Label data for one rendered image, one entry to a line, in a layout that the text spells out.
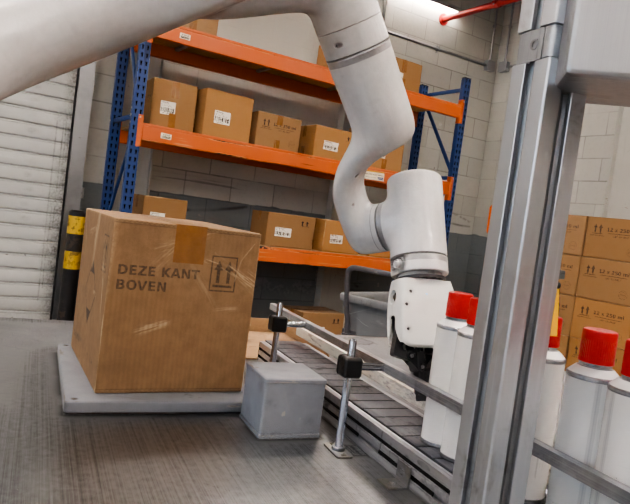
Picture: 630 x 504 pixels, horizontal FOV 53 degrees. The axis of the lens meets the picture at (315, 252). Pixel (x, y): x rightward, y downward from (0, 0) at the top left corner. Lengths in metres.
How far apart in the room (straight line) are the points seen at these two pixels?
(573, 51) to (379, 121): 0.41
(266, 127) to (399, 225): 3.74
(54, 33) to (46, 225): 4.15
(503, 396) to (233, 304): 0.61
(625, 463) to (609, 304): 3.48
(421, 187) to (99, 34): 0.48
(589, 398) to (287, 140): 4.17
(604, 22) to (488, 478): 0.36
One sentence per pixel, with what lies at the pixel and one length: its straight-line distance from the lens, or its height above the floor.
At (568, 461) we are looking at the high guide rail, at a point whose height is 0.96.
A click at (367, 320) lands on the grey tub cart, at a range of 3.17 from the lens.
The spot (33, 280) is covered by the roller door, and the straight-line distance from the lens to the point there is 4.86.
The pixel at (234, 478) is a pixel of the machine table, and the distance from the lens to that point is 0.83.
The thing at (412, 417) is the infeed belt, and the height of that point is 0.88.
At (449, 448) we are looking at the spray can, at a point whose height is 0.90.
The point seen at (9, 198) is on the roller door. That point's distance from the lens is 4.78.
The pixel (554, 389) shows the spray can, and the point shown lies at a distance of 0.74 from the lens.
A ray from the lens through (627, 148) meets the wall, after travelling 5.90.
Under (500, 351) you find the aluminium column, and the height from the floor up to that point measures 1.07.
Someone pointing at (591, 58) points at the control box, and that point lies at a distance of 0.52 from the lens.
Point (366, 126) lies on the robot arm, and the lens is 0.88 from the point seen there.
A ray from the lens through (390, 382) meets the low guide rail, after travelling 1.06.
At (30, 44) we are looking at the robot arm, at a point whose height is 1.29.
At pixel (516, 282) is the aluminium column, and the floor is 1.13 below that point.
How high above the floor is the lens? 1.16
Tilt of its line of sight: 3 degrees down
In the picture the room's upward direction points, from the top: 8 degrees clockwise
